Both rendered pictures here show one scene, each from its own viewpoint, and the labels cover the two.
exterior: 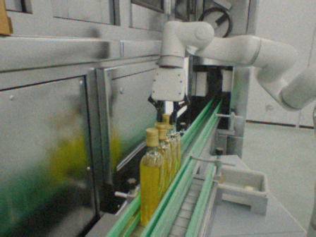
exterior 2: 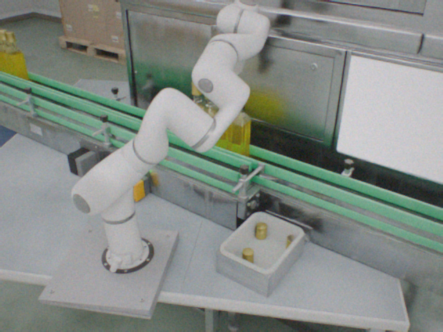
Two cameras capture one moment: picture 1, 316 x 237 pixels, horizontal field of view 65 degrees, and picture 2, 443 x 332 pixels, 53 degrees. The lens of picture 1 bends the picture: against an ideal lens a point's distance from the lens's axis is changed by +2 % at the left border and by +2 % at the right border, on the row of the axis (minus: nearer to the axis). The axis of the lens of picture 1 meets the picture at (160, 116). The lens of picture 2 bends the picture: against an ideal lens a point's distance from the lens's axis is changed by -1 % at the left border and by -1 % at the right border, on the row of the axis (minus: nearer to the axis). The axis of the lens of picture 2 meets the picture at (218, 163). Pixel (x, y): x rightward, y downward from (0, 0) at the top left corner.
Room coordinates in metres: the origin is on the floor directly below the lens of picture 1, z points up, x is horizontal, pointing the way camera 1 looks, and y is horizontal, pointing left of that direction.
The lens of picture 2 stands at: (1.05, -1.32, 1.71)
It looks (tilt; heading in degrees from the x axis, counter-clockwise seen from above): 32 degrees down; 105
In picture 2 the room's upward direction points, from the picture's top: straight up
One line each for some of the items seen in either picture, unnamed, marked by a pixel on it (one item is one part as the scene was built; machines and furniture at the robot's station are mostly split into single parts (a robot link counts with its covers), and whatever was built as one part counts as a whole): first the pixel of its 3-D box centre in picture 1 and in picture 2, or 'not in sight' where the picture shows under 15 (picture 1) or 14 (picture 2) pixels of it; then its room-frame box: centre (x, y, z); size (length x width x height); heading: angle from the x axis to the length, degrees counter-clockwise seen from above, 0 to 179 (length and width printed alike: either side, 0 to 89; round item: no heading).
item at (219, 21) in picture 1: (214, 25); not in sight; (1.66, -0.34, 1.49); 0.21 x 0.05 x 0.21; 70
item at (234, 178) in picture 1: (237, 186); (261, 250); (0.91, -0.33, 0.80); 0.22 x 0.17 x 0.09; 70
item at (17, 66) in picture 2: not in sight; (16, 61); (-0.39, 0.39, 1.02); 0.06 x 0.06 x 0.28; 70
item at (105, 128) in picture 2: not in sight; (101, 134); (0.26, -0.03, 0.94); 0.07 x 0.04 x 0.13; 70
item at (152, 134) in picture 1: (152, 137); (196, 87); (0.61, 0.02, 1.14); 0.04 x 0.04 x 0.04
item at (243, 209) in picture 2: (205, 185); (249, 203); (0.84, -0.18, 0.85); 0.09 x 0.04 x 0.07; 70
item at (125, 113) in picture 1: (160, 98); (333, 101); (1.06, 0.00, 1.15); 0.90 x 0.03 x 0.34; 160
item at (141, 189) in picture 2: not in sight; (135, 187); (0.41, -0.11, 0.79); 0.07 x 0.07 x 0.07; 70
